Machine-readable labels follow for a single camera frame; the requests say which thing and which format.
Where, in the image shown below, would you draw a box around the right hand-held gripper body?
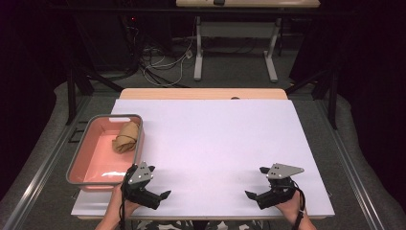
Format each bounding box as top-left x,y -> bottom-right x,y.
257,163 -> 305,211

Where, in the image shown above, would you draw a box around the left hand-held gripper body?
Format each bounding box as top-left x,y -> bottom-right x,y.
122,161 -> 162,211

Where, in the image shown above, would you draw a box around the tan pants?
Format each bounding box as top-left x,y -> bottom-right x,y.
111,121 -> 142,154

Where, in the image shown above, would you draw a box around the pink basin with grey rim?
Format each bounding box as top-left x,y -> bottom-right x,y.
65,113 -> 146,193

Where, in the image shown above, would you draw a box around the person's right hand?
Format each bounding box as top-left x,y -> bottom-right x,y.
275,190 -> 308,225

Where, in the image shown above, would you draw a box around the person's left hand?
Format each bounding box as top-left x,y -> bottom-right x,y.
109,183 -> 142,222

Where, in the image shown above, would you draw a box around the person's patterned clothing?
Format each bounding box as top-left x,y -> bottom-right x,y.
133,219 -> 266,230

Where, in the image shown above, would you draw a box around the black metal stand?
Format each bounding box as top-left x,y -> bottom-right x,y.
284,68 -> 339,130
65,63 -> 124,127

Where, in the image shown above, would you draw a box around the black equipment with red light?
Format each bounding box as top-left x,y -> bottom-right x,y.
75,13 -> 142,73

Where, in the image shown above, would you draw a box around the desk with white legs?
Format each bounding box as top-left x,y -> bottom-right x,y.
175,0 -> 321,83

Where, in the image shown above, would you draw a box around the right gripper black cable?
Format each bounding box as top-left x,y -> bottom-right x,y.
291,180 -> 306,230

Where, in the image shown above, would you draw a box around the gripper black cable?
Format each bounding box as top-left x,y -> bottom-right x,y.
291,180 -> 306,230
118,165 -> 137,230

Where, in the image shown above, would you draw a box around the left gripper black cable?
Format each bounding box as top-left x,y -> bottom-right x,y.
118,165 -> 137,230

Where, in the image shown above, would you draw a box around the metal floor rail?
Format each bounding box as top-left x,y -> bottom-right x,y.
1,95 -> 92,230
314,99 -> 384,230

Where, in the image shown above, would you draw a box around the tangle of floor cables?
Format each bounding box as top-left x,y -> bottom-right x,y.
124,18 -> 195,89

